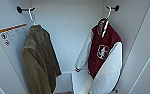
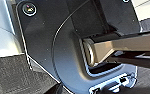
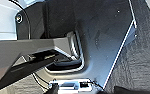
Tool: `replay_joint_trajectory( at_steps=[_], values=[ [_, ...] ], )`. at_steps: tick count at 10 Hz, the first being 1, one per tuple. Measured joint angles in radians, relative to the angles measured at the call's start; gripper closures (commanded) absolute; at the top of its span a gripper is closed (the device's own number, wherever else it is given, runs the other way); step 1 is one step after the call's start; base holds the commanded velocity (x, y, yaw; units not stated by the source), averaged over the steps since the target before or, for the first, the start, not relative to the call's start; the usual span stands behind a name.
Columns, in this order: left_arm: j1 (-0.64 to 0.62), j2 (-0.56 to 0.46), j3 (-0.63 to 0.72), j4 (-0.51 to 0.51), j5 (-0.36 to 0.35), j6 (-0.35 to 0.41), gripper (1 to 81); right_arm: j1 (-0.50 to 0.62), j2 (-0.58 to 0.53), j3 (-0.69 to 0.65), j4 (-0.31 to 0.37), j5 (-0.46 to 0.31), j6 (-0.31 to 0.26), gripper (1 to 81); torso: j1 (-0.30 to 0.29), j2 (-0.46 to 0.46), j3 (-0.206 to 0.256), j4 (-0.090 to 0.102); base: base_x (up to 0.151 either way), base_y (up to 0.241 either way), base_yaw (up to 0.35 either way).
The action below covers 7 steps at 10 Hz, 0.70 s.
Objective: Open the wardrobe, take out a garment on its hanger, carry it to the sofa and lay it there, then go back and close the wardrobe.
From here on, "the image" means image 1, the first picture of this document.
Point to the small orange label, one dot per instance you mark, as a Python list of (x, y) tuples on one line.
[(12, 33)]

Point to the dark olive jacket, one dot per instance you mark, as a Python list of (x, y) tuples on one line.
[(37, 60)]

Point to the white wardrobe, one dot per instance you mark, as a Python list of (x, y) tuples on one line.
[(69, 36)]

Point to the red and white varsity jacket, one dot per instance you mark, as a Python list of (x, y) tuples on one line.
[(104, 56)]

